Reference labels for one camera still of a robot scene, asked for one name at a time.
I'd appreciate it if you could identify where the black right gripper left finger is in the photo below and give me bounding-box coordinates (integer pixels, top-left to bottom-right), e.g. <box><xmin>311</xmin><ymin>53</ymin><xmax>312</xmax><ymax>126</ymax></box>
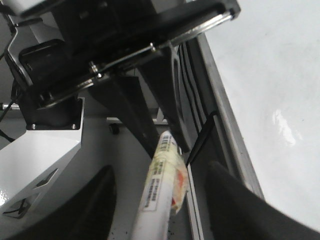
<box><xmin>10</xmin><ymin>165</ymin><xmax>117</xmax><ymax>240</ymax></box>

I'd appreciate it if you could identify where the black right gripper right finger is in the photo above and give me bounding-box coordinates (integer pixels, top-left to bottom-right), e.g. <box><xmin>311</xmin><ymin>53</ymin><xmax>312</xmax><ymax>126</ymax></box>
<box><xmin>206</xmin><ymin>161</ymin><xmax>320</xmax><ymax>240</ymax></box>

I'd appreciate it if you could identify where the red magnet taped to marker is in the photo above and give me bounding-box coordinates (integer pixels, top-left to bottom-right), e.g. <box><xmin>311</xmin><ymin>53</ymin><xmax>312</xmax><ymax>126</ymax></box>
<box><xmin>171</xmin><ymin>153</ymin><xmax>189</xmax><ymax>215</ymax></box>

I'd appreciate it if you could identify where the white black-tipped whiteboard marker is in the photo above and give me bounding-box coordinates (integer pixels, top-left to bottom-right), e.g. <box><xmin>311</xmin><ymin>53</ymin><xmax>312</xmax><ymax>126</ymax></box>
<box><xmin>129</xmin><ymin>130</ymin><xmax>182</xmax><ymax>240</ymax></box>

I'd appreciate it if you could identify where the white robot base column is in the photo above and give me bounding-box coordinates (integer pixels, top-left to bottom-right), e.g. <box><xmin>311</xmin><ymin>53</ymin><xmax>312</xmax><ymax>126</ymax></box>
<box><xmin>0</xmin><ymin>97</ymin><xmax>85</xmax><ymax>223</ymax></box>

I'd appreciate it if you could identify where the white whiteboard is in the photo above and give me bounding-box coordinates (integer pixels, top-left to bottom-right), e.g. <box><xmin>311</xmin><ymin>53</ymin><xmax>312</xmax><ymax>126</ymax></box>
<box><xmin>205</xmin><ymin>0</ymin><xmax>320</xmax><ymax>231</ymax></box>

